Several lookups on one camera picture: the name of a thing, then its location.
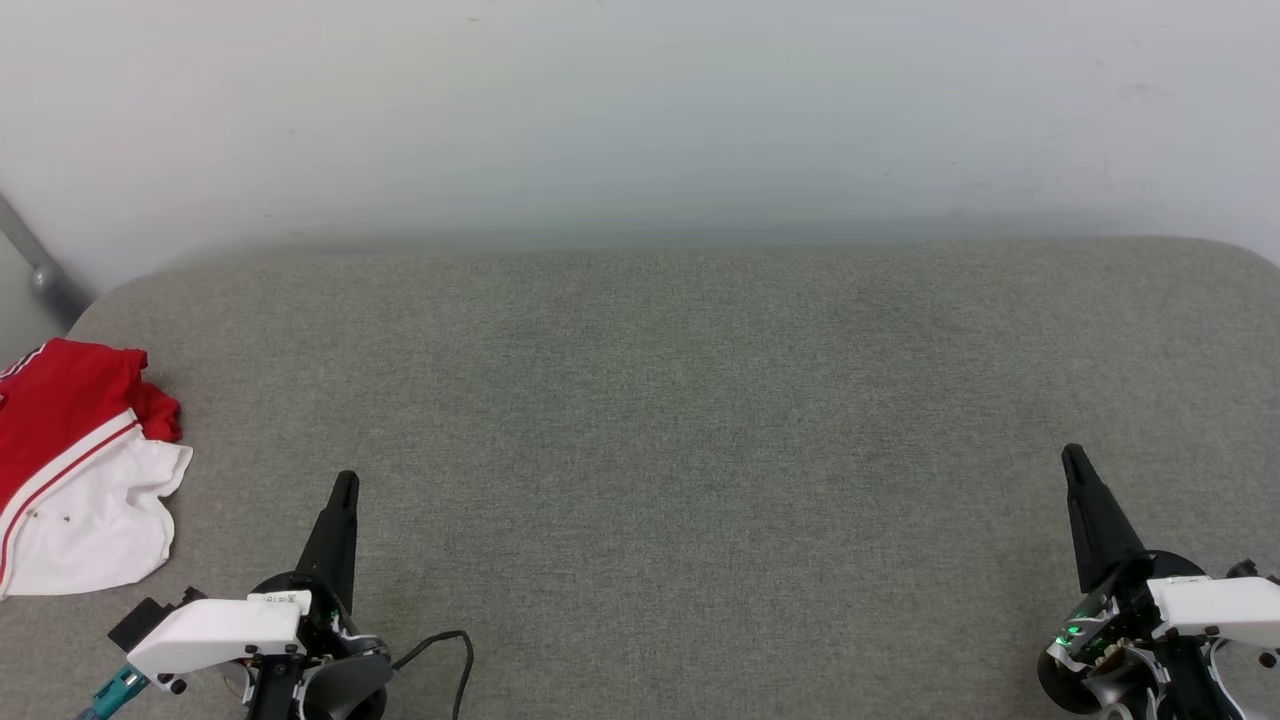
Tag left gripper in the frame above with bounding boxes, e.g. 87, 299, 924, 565
243, 472, 393, 720

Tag teal cable connector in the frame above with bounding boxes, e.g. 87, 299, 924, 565
76, 664, 151, 720

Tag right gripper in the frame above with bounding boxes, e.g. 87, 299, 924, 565
1036, 444, 1280, 720

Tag grey fabric sofa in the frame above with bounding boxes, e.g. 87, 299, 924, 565
0, 235, 1280, 720

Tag grey metal pole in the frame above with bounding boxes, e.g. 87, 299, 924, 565
0, 195, 94, 331

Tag red and white jersey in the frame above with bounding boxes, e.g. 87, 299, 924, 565
0, 338, 194, 601

